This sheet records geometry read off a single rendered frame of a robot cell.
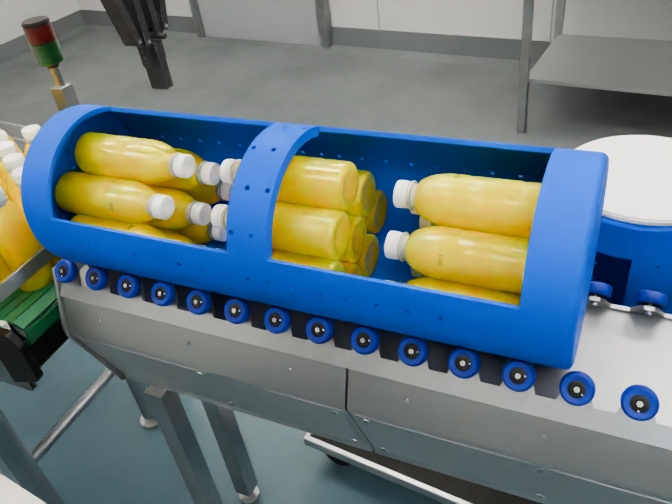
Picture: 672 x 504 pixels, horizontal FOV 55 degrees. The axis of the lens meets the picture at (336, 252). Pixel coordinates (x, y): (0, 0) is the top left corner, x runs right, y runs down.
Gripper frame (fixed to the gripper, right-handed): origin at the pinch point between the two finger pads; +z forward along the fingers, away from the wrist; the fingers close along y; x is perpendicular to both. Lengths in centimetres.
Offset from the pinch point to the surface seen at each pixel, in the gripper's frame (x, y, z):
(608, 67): -46, 256, 107
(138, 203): 5.3, -7.7, 20.2
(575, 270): -61, -12, 16
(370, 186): -28.8, 6.9, 21.3
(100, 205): 12.4, -9.1, 20.8
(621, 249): -66, 19, 36
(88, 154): 17.0, -3.6, 14.9
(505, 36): 20, 327, 121
